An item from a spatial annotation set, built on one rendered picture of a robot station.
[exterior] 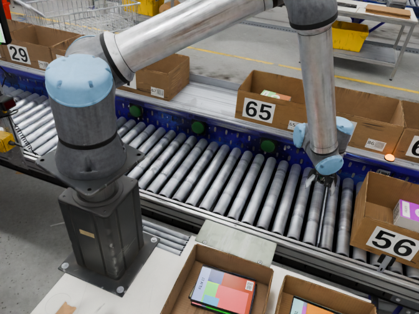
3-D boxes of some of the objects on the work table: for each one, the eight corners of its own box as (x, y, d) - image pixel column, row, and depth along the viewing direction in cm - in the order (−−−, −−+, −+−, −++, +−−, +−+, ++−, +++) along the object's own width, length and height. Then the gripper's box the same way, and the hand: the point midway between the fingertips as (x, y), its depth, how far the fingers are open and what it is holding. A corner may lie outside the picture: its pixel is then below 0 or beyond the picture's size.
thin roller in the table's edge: (118, 229, 134) (117, 226, 133) (181, 253, 127) (181, 250, 125) (115, 233, 133) (115, 229, 131) (179, 257, 125) (179, 254, 124)
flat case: (249, 324, 103) (249, 321, 102) (190, 305, 107) (190, 303, 106) (256, 286, 114) (257, 283, 113) (203, 270, 117) (203, 267, 116)
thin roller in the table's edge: (128, 216, 140) (128, 213, 139) (189, 238, 132) (189, 235, 131) (126, 219, 138) (125, 216, 137) (187, 242, 131) (187, 239, 130)
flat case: (248, 319, 103) (249, 317, 102) (189, 301, 106) (189, 298, 105) (255, 281, 113) (256, 279, 112) (202, 266, 117) (202, 263, 116)
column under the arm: (122, 298, 109) (110, 232, 89) (58, 270, 116) (33, 202, 96) (160, 240, 129) (157, 174, 109) (103, 218, 136) (90, 153, 116)
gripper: (308, 158, 134) (297, 195, 146) (351, 169, 129) (335, 207, 142) (310, 147, 140) (300, 184, 153) (351, 157, 136) (337, 194, 148)
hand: (318, 189), depth 149 cm, fingers open, 10 cm apart
